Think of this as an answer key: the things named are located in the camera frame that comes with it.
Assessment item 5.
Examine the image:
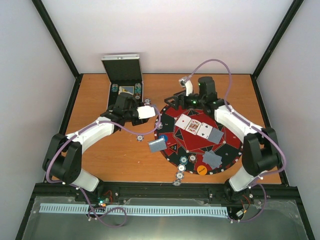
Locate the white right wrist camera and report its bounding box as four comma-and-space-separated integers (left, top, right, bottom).
178, 76, 194, 96

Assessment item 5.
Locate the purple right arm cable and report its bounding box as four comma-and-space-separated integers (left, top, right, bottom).
186, 58, 286, 224

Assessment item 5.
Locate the face down blue card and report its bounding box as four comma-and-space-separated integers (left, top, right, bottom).
207, 128, 224, 144

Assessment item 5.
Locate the blue patterned playing card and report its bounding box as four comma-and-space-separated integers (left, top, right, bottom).
202, 150, 218, 164
148, 138, 167, 153
208, 155, 222, 169

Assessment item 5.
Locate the poker chip row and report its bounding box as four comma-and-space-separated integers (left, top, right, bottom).
111, 84, 119, 93
134, 83, 142, 100

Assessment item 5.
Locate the aluminium poker chip case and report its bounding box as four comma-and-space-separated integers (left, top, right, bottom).
101, 53, 144, 106

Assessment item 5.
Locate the poker chip stack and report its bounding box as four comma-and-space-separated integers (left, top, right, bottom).
155, 122, 163, 129

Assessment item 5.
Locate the orange big blind button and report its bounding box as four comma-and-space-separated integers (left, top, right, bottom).
196, 165, 208, 176

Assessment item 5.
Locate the right poker chip row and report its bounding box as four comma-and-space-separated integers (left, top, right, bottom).
134, 83, 142, 100

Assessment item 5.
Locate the left poker chip row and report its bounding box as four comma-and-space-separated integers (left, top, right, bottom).
111, 84, 119, 93

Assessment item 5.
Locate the round red black poker mat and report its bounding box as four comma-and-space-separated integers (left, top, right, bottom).
154, 105, 243, 175

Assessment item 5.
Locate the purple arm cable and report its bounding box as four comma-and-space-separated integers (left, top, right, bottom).
186, 58, 286, 224
46, 103, 162, 228

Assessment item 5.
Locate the ace of diamonds card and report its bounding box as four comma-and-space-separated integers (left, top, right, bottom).
174, 114, 191, 130

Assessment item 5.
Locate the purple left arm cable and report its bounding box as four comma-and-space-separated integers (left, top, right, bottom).
46, 103, 162, 228

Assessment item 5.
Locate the blue small blind button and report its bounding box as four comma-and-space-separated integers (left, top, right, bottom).
158, 134, 168, 143

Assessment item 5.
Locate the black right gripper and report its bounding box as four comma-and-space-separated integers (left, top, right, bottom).
163, 90, 204, 111

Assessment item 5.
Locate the blue green fifty chip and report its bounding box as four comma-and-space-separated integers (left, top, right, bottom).
179, 156, 189, 165

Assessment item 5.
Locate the blue orange ten chip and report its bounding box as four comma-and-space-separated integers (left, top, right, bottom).
177, 164, 186, 172
175, 171, 184, 180

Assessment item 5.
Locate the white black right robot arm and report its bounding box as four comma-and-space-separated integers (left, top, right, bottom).
164, 76, 287, 202

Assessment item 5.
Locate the king face card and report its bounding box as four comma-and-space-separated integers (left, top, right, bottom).
185, 119, 202, 135

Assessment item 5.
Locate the boxed playing card deck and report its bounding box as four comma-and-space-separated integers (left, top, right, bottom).
119, 86, 134, 95

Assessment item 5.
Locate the light blue slotted cable duct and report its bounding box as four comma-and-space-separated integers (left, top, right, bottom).
38, 203, 229, 218

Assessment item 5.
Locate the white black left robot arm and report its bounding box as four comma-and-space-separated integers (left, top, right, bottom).
42, 93, 155, 202

